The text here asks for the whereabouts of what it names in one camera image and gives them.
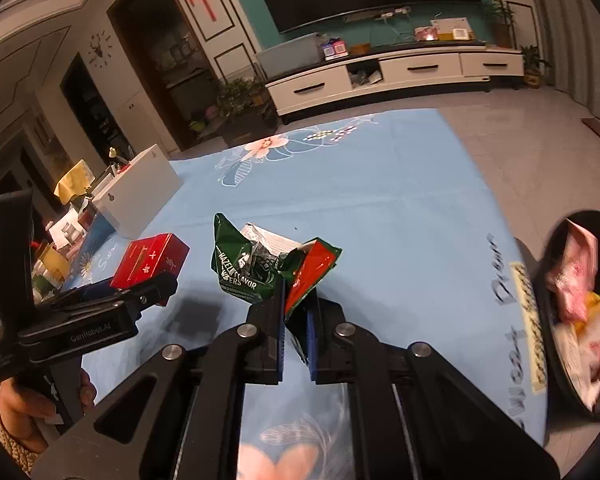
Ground tall potted plant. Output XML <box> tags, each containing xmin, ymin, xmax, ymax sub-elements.
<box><xmin>480</xmin><ymin>0</ymin><xmax>517</xmax><ymax>49</ymax></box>

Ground white flat box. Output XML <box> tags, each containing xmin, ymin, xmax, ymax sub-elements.
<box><xmin>430</xmin><ymin>17</ymin><xmax>474</xmax><ymax>41</ymax></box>

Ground grey curtain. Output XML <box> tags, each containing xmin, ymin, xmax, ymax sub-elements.
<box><xmin>525</xmin><ymin>0</ymin><xmax>600</xmax><ymax>128</ymax></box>

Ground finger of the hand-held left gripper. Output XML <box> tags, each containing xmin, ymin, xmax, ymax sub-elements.
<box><xmin>36</xmin><ymin>273</ymin><xmax>179</xmax><ymax>319</ymax></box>

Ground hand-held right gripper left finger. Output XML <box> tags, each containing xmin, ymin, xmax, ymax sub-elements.
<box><xmin>30</xmin><ymin>277</ymin><xmax>287</xmax><ymax>480</ymax></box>

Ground person's left forearm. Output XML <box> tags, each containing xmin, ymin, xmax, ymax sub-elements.
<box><xmin>0</xmin><ymin>400</ymin><xmax>48</xmax><ymax>477</ymax></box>

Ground blue floral tablecloth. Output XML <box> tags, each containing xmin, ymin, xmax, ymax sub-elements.
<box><xmin>60</xmin><ymin>109</ymin><xmax>552</xmax><ymax>480</ymax></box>

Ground white red plastic bag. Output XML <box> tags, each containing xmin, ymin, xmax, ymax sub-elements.
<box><xmin>552</xmin><ymin>321</ymin><xmax>600</xmax><ymax>412</ymax></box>

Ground black wall clock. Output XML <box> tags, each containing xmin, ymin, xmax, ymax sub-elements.
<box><xmin>87</xmin><ymin>32</ymin><xmax>114</xmax><ymax>67</ymax></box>

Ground person's left hand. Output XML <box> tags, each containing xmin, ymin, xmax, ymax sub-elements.
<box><xmin>0</xmin><ymin>367</ymin><xmax>97</xmax><ymax>450</ymax></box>

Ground translucent storage box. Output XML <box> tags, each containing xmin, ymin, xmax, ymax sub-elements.
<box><xmin>256</xmin><ymin>32</ymin><xmax>326</xmax><ymax>81</ymax></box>

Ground cluttered bottles and jars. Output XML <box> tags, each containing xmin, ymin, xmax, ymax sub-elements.
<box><xmin>30</xmin><ymin>205</ymin><xmax>101</xmax><ymax>306</ymax></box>

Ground black trash bin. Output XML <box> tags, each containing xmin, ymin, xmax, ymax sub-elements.
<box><xmin>534</xmin><ymin>209</ymin><xmax>600</xmax><ymax>422</ymax></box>

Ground small potted plant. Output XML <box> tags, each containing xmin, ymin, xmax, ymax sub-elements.
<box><xmin>520</xmin><ymin>45</ymin><xmax>554</xmax><ymax>89</ymax></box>

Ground white rectangular box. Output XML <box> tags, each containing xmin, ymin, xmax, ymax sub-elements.
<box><xmin>91</xmin><ymin>142</ymin><xmax>183</xmax><ymax>241</ymax></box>

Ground yellow cloth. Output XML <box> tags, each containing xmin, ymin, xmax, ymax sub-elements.
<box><xmin>54</xmin><ymin>159</ymin><xmax>94</xmax><ymax>205</ymax></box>

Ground pink white plastic bag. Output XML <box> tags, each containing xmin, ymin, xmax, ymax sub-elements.
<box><xmin>545</xmin><ymin>220</ymin><xmax>600</xmax><ymax>326</ymax></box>

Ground green red wafer wrapper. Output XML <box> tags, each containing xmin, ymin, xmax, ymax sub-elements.
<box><xmin>211</xmin><ymin>212</ymin><xmax>343</xmax><ymax>366</ymax></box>

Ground blue red small box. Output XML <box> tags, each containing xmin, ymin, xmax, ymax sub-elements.
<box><xmin>321</xmin><ymin>37</ymin><xmax>351</xmax><ymax>62</ymax></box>

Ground white television cabinet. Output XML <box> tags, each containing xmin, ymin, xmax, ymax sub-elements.
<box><xmin>265</xmin><ymin>45</ymin><xmax>526</xmax><ymax>117</ymax></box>

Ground dark plant stand with plants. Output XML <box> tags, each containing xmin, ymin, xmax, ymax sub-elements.
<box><xmin>214</xmin><ymin>75</ymin><xmax>279</xmax><ymax>147</ymax></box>

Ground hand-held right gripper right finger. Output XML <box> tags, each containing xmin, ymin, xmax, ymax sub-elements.
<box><xmin>304</xmin><ymin>299</ymin><xmax>561</xmax><ymax>480</ymax></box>

